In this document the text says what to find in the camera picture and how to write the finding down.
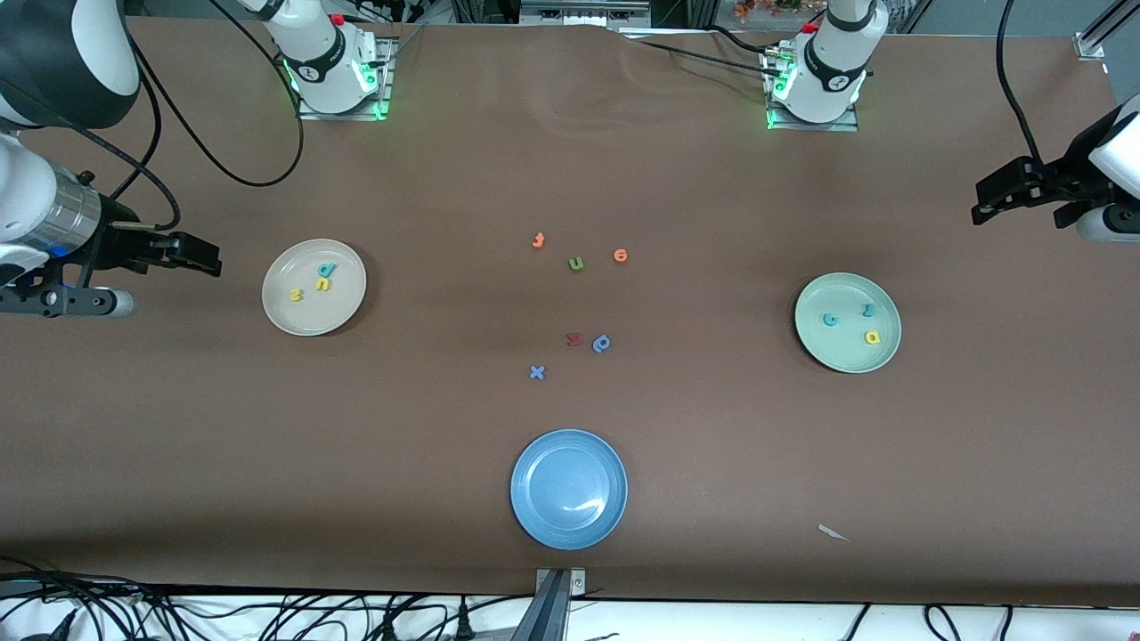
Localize dark camera support beam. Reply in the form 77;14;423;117
509;570;571;641

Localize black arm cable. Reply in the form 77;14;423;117
0;0;305;232
996;0;1043;166

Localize tangled black cables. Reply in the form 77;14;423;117
0;556;500;641

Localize aluminium frame profile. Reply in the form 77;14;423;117
1073;0;1140;61

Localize grey power strip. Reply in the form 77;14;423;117
519;0;653;26

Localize pale beige plate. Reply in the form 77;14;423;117
262;239;368;337

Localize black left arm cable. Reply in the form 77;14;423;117
996;0;1043;166

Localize orange patterned object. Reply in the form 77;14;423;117
733;0;802;24

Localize blue plate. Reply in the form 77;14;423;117
510;429;629;551

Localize brown table cover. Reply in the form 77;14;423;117
0;16;1140;608

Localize pale green plate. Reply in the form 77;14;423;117
794;272;902;374

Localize black base cable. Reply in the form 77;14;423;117
619;25;785;77

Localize metal mount bracket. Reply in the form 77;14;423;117
534;567;588;597

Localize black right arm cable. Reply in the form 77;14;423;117
0;0;305;232

